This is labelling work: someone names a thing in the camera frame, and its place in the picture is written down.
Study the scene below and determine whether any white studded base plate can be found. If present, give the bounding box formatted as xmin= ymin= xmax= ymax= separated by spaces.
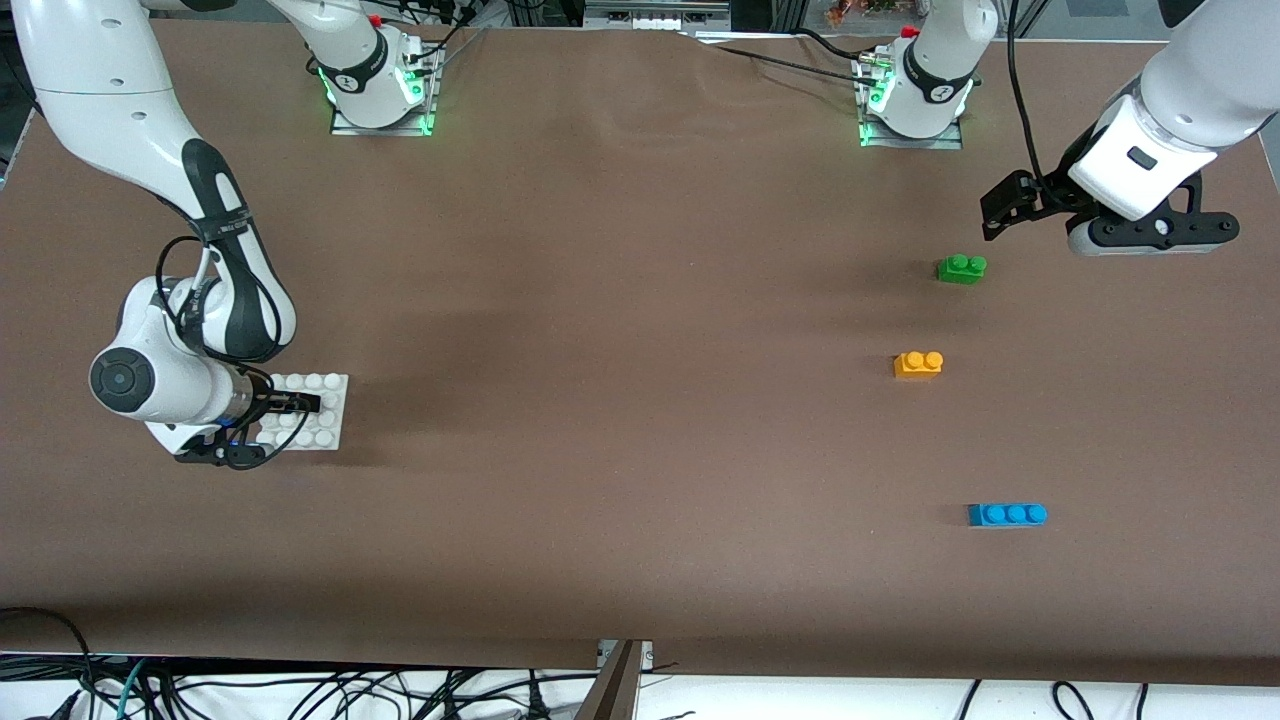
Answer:
xmin=255 ymin=373 xmax=350 ymax=451

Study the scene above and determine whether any blue three-stud block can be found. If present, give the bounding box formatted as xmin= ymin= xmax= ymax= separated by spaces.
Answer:
xmin=968 ymin=503 xmax=1048 ymax=528

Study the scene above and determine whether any brown table cover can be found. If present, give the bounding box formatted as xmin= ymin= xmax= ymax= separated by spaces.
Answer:
xmin=0 ymin=15 xmax=1280 ymax=689

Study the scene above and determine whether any white power strip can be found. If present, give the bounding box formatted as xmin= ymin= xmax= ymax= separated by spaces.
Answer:
xmin=585 ymin=0 xmax=731 ymax=33

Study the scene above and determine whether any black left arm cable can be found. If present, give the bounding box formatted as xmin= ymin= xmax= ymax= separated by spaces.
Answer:
xmin=1005 ymin=0 xmax=1049 ymax=191

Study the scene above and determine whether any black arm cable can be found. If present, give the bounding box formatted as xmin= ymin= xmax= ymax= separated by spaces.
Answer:
xmin=153 ymin=235 xmax=303 ymax=471
xmin=1005 ymin=0 xmax=1049 ymax=191

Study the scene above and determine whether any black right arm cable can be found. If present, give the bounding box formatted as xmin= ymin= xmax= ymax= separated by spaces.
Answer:
xmin=153 ymin=235 xmax=303 ymax=471

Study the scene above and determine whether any teal cable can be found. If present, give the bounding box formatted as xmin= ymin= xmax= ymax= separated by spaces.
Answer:
xmin=112 ymin=658 xmax=151 ymax=720

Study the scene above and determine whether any aluminium frame bracket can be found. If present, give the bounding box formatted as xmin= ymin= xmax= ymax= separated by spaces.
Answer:
xmin=578 ymin=640 xmax=653 ymax=720

